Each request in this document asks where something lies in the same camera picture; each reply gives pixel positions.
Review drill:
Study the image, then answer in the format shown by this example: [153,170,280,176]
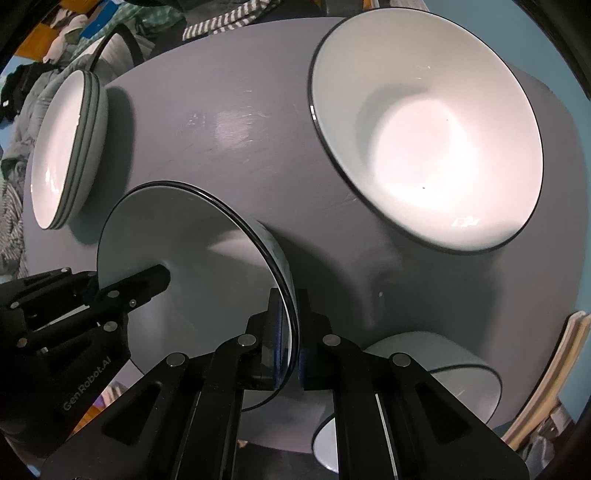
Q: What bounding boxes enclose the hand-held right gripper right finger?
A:
[297,290,531,480]

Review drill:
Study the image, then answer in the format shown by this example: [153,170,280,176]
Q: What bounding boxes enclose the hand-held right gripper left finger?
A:
[42,287,293,480]

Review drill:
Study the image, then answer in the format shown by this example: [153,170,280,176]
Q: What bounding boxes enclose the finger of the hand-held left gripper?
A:
[95,266,171,324]
[0,268,99,333]

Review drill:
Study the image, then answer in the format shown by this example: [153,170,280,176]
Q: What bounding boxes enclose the white bowl with dark rim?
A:
[96,182,302,412]
[313,331,503,476]
[307,9,544,254]

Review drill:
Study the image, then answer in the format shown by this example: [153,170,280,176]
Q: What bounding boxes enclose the white plate with dark rim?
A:
[31,70,90,230]
[58,71,100,229]
[65,74,110,222]

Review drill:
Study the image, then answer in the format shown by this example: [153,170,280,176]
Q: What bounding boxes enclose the striped shirt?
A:
[0,185,25,278]

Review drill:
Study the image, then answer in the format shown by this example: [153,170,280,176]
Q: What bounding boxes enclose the grey puffer jacket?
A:
[0,69,65,185]

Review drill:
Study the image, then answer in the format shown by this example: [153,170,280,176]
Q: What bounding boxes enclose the black clothes pile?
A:
[0,62,44,121]

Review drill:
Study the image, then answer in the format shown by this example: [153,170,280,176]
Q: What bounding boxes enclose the black office chair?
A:
[88,18,146,72]

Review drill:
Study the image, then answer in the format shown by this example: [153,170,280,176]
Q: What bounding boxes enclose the beige plush cloth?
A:
[44,14,88,65]

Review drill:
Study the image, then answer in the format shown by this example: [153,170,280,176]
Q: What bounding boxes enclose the dark grey hoodie striped cuffs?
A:
[181,0,283,43]

